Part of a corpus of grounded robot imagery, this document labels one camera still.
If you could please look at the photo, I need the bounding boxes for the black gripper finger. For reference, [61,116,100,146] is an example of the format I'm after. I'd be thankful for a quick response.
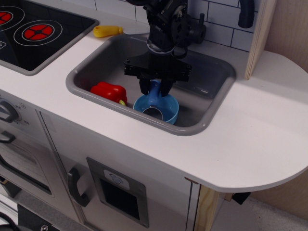
[139,75,151,95]
[160,78,173,97]

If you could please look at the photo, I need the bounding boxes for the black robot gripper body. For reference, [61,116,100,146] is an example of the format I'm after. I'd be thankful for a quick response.
[124,51,192,82]

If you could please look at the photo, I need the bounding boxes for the blue handled metal measuring spoon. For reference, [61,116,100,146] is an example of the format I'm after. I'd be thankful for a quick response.
[143,80,163,120]

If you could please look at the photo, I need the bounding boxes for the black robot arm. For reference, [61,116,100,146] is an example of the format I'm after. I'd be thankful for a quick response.
[124,0,192,97]

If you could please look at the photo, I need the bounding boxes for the light blue plastic bowl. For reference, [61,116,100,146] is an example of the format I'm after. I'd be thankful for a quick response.
[133,94,179,124]

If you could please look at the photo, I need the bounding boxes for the grey toy sink basin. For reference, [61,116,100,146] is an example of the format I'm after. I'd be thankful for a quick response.
[66,35,236,136]

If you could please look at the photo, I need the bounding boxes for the red toy bell pepper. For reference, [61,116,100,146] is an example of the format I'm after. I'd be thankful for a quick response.
[90,82,128,106]

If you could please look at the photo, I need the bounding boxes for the dark grey toy faucet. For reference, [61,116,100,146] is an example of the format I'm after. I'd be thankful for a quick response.
[188,0,257,51]

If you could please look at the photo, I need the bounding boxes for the grey toy ice dispenser panel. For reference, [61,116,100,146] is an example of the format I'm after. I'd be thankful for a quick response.
[87,157,150,228]

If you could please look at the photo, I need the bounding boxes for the black toy stovetop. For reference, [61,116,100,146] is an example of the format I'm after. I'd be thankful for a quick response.
[0,0,98,76]

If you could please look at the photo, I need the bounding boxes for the grey oven knob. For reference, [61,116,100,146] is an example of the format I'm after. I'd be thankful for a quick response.
[0,101,19,123]

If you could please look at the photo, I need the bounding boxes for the light wood side post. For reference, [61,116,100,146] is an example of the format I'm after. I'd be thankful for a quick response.
[244,0,277,80]

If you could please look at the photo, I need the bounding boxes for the dark grey cabinet door handle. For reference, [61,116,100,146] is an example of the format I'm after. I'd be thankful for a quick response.
[67,167,90,207]

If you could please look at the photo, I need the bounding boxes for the grey oven door handle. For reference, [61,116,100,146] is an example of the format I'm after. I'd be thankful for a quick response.
[0,131,15,143]

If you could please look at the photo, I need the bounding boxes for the black cable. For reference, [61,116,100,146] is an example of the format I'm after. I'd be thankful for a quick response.
[0,213,20,231]

